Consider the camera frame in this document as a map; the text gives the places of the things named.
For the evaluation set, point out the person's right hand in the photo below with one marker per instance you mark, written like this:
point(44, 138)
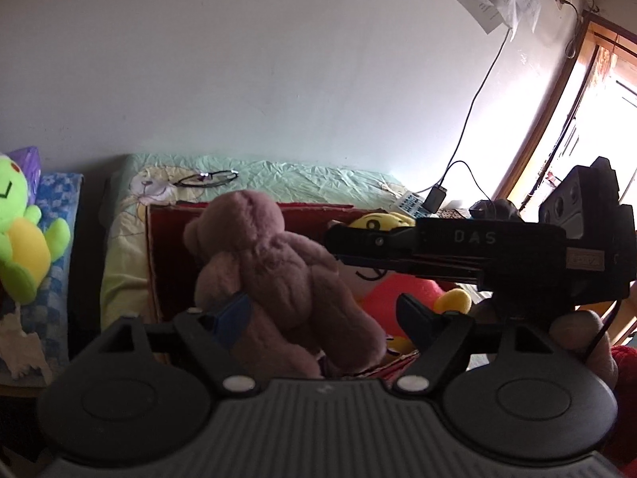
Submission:
point(572, 331)

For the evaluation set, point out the desktop with pale cartoon cloth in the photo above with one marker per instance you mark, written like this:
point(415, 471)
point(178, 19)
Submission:
point(308, 179)

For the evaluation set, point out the dark cloth with teal trim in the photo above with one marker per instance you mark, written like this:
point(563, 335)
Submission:
point(497, 208)

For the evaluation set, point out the yellow tiger plush toy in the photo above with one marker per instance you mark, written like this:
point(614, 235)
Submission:
point(398, 303)

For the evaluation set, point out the black charger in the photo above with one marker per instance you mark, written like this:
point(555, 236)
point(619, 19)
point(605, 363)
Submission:
point(434, 199)

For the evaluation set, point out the brown patterned tablecloth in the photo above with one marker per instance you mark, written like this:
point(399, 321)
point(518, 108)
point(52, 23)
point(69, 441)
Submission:
point(455, 214)

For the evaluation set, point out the white power strip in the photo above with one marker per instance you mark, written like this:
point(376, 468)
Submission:
point(410, 203)

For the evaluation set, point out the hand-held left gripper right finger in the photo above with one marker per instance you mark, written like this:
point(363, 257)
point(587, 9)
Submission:
point(413, 316)

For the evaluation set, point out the green frog plush toy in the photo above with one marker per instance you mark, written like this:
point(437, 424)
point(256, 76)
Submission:
point(20, 194)

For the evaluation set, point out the red cardboard box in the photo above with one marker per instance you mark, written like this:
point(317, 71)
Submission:
point(169, 249)

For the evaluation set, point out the purple pouch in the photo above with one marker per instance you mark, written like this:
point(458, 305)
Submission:
point(30, 159)

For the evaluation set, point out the pink plush bear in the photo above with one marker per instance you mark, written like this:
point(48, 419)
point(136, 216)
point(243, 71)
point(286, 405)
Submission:
point(278, 269)

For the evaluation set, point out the wooden door frame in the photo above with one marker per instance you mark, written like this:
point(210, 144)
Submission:
point(562, 89)

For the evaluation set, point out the wall socket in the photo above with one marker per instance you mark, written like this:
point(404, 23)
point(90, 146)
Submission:
point(561, 0)

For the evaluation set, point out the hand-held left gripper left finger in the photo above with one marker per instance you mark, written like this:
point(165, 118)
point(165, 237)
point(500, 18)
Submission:
point(234, 314)

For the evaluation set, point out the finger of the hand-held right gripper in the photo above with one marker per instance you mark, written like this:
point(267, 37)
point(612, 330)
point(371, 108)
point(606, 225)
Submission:
point(368, 244)

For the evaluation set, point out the white crumpled paper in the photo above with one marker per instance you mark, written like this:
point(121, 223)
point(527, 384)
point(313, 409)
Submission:
point(25, 353)

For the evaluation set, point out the black-framed glasses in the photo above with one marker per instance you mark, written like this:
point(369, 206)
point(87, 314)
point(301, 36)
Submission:
point(205, 177)

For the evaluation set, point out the blue checkered cloth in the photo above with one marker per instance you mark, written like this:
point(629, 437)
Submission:
point(54, 279)

